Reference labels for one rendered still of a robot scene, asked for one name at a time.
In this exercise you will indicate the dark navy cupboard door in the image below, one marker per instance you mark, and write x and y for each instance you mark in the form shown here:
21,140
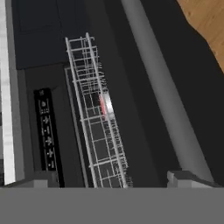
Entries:
43,32

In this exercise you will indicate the red and white dish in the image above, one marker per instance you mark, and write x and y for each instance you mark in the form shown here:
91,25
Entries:
106,105

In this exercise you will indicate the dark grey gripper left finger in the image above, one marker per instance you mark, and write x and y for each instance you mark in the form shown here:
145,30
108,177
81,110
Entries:
43,179

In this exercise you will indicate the black dishwasher door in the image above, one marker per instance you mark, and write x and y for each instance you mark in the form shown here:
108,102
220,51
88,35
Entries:
134,96

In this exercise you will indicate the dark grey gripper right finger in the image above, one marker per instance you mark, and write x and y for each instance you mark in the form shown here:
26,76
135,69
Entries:
180,180

